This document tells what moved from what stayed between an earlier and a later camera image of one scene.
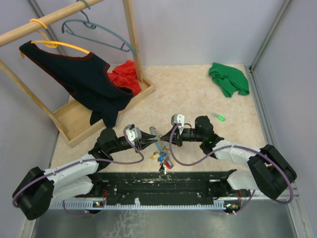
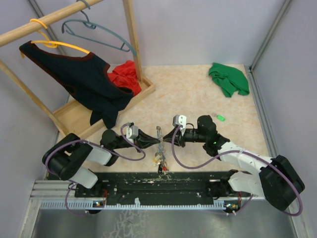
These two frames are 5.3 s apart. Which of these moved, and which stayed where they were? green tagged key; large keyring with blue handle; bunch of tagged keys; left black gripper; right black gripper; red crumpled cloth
Moved: bunch of tagged keys; large keyring with blue handle
Stayed: right black gripper; left black gripper; red crumpled cloth; green tagged key
